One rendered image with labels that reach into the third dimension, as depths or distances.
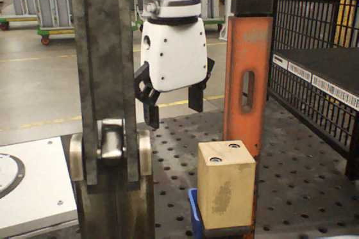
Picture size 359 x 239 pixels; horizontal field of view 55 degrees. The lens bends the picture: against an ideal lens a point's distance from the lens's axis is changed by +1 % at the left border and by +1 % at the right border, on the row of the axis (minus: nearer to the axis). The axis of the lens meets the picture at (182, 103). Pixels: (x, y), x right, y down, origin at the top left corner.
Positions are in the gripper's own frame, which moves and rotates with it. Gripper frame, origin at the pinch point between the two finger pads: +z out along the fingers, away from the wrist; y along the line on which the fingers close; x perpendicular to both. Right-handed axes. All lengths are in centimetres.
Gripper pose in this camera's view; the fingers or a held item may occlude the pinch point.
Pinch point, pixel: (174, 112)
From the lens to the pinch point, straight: 56.4
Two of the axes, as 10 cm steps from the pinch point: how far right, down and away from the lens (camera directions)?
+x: -6.4, -3.0, 7.1
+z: 0.1, 9.2, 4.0
